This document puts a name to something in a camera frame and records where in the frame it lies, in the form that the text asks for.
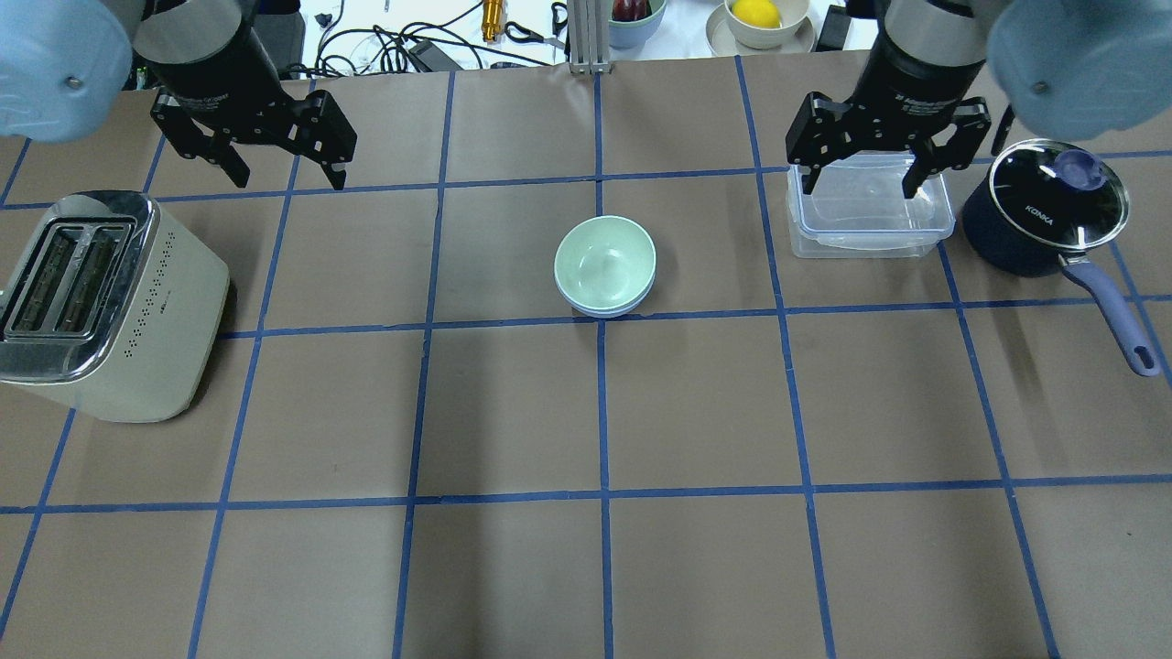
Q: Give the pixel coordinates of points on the yellow lemon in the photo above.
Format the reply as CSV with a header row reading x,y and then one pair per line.
x,y
762,14

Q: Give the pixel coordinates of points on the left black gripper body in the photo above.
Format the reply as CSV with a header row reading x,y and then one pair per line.
x,y
212,71

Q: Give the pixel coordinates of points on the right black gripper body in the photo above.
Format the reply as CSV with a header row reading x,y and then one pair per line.
x,y
918,76

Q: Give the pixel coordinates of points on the cream two-slot toaster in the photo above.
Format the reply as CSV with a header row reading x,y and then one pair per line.
x,y
113,308

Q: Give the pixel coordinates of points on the beige bowl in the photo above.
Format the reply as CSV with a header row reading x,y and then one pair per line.
x,y
794,14

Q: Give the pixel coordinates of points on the aluminium frame post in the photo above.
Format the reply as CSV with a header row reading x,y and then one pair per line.
x,y
589,37

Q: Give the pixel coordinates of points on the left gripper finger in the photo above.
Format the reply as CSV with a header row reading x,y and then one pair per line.
x,y
323,134
190,142

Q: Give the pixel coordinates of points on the blue bowl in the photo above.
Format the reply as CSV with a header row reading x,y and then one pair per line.
x,y
607,295

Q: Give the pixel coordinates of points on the green bowl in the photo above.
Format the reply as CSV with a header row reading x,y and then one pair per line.
x,y
606,243

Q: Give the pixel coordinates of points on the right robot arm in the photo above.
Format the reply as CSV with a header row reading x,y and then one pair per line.
x,y
1070,70

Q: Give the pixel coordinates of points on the dark blue saucepan with lid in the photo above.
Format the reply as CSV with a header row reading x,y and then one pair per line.
x,y
1040,209

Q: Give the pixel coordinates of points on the teal bowl with fruit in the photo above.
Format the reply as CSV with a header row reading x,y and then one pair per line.
x,y
633,23

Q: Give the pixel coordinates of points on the beige plate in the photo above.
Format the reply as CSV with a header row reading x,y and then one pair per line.
x,y
728,35

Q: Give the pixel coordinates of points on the black power adapter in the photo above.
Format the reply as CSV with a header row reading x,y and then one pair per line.
x,y
834,29

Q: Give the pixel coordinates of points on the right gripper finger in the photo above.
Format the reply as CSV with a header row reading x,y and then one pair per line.
x,y
819,136
971,122

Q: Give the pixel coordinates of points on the orange tool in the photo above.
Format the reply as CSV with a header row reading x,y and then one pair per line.
x,y
492,24

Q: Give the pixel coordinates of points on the clear plastic container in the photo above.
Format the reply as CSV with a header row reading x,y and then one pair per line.
x,y
858,210

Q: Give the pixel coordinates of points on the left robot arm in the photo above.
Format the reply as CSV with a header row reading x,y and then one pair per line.
x,y
63,62

